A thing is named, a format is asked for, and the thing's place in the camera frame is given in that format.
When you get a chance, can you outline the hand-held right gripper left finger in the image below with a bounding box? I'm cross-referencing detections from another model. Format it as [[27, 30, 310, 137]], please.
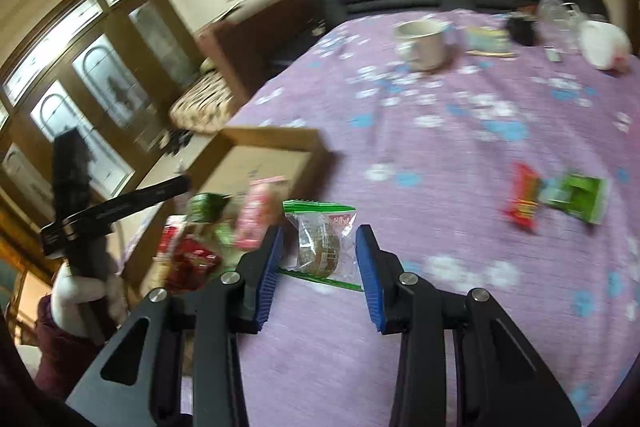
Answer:
[[65, 224, 285, 427]]

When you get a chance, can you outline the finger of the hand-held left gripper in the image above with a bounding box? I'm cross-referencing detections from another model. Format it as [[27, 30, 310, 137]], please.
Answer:
[[65, 175, 192, 242]]

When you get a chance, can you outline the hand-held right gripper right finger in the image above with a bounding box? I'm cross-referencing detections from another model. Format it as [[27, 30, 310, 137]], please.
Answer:
[[355, 224, 583, 427]]

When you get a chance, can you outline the white and red candy packet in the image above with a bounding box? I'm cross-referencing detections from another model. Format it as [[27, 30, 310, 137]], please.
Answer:
[[157, 214, 188, 268]]

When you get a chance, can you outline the green and white candy packet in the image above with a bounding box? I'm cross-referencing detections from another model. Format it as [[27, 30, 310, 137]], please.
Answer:
[[215, 222, 242, 249]]

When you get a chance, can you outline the green-edged clear cake packet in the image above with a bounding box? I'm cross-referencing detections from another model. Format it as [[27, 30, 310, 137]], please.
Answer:
[[282, 199, 363, 292]]

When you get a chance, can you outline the dark green snack packet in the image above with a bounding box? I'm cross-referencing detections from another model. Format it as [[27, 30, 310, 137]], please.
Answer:
[[187, 193, 233, 224]]

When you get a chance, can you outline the pink snack packet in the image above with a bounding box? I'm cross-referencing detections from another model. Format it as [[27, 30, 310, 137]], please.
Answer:
[[232, 176, 286, 251]]

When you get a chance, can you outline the dark red snack packet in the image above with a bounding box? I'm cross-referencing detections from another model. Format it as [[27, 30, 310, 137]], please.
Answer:
[[165, 234, 223, 290]]

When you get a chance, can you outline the cardboard tray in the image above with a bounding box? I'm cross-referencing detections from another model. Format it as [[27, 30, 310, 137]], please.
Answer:
[[120, 126, 333, 303]]

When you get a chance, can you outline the person's left forearm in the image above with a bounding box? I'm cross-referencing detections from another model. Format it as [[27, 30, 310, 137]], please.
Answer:
[[31, 294, 111, 410]]

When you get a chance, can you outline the person's left hand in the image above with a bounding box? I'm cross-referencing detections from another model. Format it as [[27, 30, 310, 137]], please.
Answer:
[[50, 263, 130, 335]]

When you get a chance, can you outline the pair of dark shoes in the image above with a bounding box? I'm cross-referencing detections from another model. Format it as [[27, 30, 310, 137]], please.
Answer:
[[162, 129, 196, 152]]

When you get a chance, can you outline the wooden glass door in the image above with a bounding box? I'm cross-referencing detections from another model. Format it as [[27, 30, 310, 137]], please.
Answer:
[[0, 0, 201, 228]]

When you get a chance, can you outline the purple floral tablecloth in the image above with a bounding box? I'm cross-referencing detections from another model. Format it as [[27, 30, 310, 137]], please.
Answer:
[[122, 7, 640, 427]]

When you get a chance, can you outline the red striped snack packet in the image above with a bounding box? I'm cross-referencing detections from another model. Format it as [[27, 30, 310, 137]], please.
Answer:
[[502, 162, 543, 226]]

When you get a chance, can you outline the brown armchair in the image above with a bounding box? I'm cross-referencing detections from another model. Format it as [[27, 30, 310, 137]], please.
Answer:
[[169, 0, 326, 135]]

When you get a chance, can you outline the green and clear snack packet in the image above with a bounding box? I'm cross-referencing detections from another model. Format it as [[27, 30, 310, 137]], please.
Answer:
[[540, 172, 610, 226]]

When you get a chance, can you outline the white mug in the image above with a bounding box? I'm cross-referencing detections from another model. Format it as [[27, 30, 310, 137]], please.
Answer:
[[394, 19, 451, 72]]

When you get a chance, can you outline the green yellow packet far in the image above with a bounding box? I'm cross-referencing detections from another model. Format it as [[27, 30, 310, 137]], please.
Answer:
[[462, 26, 516, 58]]

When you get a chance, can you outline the black container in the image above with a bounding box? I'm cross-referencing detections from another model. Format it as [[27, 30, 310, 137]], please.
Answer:
[[506, 14, 538, 48]]

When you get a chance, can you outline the clear plastic bottle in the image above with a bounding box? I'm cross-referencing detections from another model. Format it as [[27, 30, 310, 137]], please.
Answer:
[[536, 0, 583, 52]]

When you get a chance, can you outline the white bowl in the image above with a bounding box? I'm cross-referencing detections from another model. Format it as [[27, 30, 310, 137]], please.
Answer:
[[577, 19, 632, 70]]

